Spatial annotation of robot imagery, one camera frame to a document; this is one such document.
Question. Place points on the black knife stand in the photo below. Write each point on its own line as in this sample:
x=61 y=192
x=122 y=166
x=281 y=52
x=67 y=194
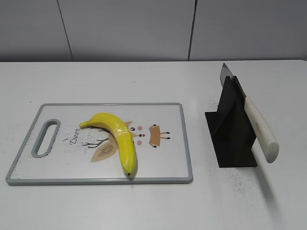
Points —
x=230 y=129

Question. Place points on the white grey-rimmed cutting board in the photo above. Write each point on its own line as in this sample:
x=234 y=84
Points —
x=56 y=151

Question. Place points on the white-handled cleaver knife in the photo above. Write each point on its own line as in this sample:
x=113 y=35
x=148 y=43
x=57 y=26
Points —
x=263 y=132

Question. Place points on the yellow plastic banana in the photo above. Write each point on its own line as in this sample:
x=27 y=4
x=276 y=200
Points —
x=122 y=135

